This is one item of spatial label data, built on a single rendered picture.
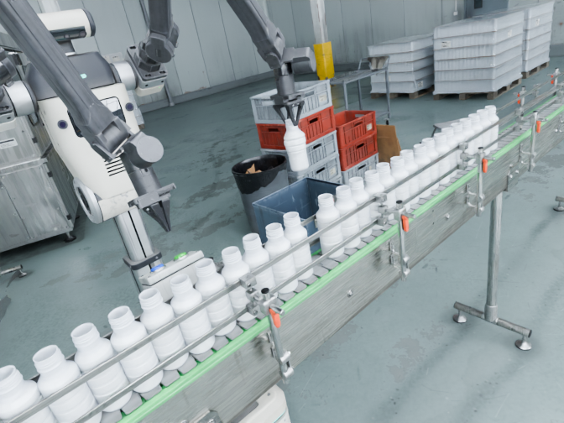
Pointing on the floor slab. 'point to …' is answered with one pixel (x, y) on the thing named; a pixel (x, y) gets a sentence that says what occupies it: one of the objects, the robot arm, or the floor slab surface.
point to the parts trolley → (360, 87)
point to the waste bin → (259, 181)
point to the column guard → (324, 60)
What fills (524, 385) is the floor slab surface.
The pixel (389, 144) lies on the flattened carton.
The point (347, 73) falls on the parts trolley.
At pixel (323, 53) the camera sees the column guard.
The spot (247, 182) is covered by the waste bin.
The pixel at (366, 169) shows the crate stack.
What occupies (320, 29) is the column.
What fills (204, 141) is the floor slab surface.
